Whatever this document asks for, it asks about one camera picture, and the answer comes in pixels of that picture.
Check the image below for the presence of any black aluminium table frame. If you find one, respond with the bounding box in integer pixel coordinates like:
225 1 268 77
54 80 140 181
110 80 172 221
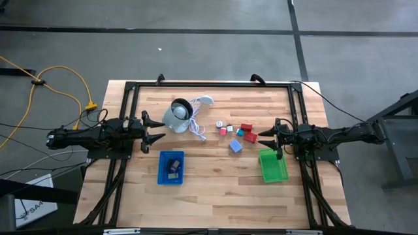
73 80 353 229

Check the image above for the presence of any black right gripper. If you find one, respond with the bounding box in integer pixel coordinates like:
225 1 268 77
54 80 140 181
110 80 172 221
257 117 310 161

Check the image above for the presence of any white lamp cord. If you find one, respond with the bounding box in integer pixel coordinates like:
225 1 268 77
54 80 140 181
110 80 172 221
187 97 208 142

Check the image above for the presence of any silver table bracket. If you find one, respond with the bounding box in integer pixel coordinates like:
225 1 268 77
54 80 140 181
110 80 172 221
103 228 141 235
285 229 323 235

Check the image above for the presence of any black floor cable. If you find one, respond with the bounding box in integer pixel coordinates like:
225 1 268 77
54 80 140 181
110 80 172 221
0 122 66 131
0 161 89 177

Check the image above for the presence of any black side table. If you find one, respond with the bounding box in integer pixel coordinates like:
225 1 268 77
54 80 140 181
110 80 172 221
360 88 418 190

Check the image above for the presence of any green plastic basket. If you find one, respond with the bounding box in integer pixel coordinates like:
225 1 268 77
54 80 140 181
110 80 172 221
259 148 290 183

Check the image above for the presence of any white printed box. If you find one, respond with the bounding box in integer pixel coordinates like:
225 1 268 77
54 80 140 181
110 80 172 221
14 173 59 228

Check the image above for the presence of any yellow extension cord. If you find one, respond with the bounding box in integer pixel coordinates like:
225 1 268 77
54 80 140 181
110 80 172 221
0 65 99 149
0 55 82 131

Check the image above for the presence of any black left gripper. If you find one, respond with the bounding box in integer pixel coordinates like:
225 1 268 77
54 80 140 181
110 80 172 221
121 110 167 155

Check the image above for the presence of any white round cord switch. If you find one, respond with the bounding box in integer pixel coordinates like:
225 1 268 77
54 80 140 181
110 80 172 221
197 95 216 106

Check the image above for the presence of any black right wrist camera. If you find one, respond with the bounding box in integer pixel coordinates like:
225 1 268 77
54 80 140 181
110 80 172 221
280 125 295 140

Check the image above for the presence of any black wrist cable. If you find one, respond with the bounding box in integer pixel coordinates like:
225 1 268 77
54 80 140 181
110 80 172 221
276 117 295 132
61 108 109 131

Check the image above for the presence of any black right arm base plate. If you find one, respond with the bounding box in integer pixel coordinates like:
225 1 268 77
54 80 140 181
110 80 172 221
293 140 340 162

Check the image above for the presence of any blue-grey multiport charger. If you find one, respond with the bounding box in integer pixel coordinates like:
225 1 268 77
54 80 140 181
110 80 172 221
229 140 244 154

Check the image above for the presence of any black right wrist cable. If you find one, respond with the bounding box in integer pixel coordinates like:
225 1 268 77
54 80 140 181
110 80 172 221
276 117 295 132

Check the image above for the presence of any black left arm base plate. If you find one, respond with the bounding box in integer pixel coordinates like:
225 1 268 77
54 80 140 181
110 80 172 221
86 143 134 161

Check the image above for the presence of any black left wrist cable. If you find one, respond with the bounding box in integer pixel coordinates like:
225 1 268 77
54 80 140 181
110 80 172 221
61 108 109 131

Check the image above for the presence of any white floor cable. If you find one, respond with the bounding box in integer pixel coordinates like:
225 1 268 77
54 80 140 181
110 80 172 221
5 149 89 180

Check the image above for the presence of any black beam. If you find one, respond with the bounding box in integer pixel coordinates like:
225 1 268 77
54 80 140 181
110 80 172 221
0 178 79 206

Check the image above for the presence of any blue plastic basket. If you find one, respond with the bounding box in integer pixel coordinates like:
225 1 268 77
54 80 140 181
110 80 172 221
157 150 185 186

